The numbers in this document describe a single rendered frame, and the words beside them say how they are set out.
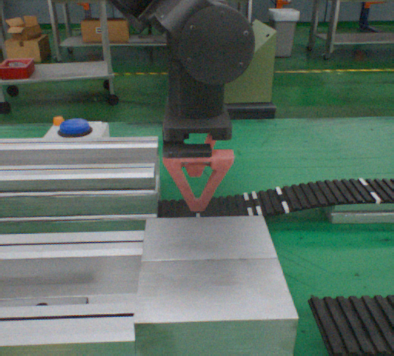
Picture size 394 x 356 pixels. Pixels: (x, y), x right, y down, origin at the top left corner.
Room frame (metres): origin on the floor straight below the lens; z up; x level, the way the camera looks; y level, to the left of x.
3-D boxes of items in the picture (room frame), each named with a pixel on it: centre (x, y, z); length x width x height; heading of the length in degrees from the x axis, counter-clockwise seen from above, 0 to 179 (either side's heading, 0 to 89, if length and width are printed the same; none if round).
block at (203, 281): (0.22, -0.01, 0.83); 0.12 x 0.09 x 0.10; 2
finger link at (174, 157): (0.37, 0.00, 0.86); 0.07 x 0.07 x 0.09; 2
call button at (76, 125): (0.52, 0.17, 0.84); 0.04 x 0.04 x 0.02
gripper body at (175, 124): (0.39, 0.00, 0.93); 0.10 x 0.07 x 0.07; 2
